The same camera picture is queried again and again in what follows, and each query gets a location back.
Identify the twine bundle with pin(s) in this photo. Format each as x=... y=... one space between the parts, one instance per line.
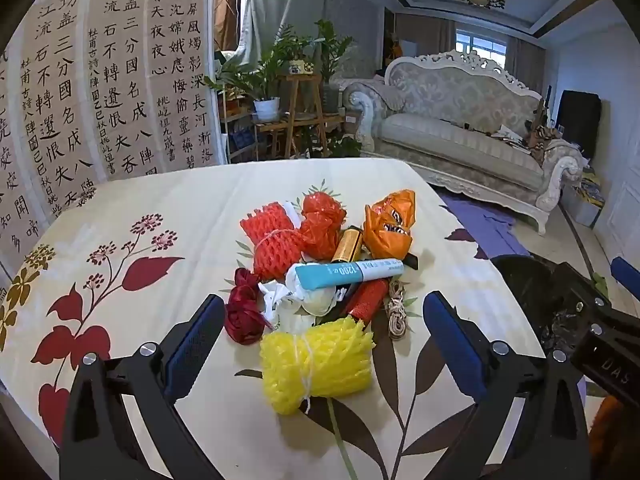
x=396 y=320

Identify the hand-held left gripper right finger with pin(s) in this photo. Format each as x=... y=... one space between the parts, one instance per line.
x=455 y=345

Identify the striped cushion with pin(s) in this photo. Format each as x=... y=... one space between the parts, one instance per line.
x=390 y=97

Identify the wooden plant stand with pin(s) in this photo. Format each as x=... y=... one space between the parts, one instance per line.
x=300 y=110

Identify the grey green curtain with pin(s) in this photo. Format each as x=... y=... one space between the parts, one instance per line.
x=280 y=0

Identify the cream vintage telephone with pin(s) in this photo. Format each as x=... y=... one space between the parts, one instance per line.
x=300 y=67

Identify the white panel door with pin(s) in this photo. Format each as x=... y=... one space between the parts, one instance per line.
x=622 y=225

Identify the tall green potted plant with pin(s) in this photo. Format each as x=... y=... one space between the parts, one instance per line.
x=332 y=50

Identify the ornate white sofa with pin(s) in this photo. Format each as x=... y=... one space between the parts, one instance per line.
x=450 y=140

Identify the red foam net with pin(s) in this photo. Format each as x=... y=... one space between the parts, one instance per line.
x=272 y=250

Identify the beige window curtain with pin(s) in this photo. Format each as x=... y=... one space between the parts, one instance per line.
x=425 y=35
x=525 y=62

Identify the red ribbon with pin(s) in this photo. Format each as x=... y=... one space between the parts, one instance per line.
x=242 y=310

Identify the black cloth cover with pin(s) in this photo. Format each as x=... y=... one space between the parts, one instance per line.
x=580 y=115

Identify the clear storage box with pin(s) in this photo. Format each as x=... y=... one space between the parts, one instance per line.
x=582 y=200

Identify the black trash bin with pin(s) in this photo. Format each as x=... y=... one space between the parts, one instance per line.
x=525 y=280

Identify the white tissue ball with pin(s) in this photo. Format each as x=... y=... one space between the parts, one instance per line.
x=317 y=302

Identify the black flat stick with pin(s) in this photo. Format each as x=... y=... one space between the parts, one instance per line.
x=412 y=261

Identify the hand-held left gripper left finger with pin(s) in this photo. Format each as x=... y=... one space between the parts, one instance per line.
x=192 y=345

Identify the person's right forearm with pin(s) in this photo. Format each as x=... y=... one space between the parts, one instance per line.
x=612 y=440

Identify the purple cloth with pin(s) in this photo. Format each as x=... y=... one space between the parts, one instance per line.
x=490 y=230

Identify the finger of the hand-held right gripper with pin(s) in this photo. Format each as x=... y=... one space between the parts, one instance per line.
x=597 y=315
x=627 y=277

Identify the yellow foam net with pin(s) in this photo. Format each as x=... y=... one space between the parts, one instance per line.
x=320 y=365

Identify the floral tablecloth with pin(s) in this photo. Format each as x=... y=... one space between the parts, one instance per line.
x=150 y=210

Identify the gold battery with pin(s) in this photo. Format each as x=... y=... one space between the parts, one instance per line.
x=347 y=247

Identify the window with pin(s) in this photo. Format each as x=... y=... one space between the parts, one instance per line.
x=480 y=47

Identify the red and black cylinder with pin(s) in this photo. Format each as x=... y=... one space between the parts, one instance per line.
x=367 y=300

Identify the blue and white tube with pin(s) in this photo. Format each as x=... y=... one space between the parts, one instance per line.
x=345 y=272

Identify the tiger print blanket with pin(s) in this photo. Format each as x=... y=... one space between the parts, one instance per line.
x=545 y=140

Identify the red plastic bag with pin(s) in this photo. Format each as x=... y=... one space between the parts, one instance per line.
x=320 y=225

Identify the orange plastic bag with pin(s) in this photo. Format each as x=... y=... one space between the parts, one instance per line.
x=387 y=230

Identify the papers on sofa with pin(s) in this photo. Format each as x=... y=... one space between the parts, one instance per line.
x=510 y=140

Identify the white paper roll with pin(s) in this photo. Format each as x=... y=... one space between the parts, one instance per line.
x=292 y=210

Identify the potted plant in white pot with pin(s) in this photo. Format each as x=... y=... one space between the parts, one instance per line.
x=266 y=109

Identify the small leafy floor plant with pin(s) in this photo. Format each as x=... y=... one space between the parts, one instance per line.
x=345 y=147

